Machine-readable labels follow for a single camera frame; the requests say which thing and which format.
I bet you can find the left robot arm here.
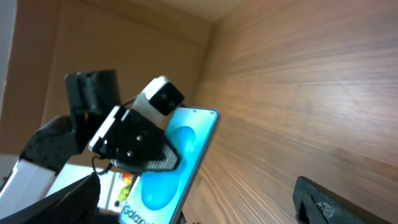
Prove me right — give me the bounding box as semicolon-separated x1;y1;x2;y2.
1;70;185;217

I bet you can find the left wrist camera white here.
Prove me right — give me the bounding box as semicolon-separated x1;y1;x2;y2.
131;76;185;127

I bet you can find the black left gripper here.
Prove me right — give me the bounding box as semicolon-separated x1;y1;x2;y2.
88;105;181;174

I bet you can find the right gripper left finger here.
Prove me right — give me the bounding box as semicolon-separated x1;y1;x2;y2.
1;172;101;224

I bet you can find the turquoise screen smartphone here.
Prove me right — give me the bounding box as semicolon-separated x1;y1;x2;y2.
119;108;220;224

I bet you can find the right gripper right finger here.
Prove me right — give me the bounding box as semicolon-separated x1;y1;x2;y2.
292;176;388;224

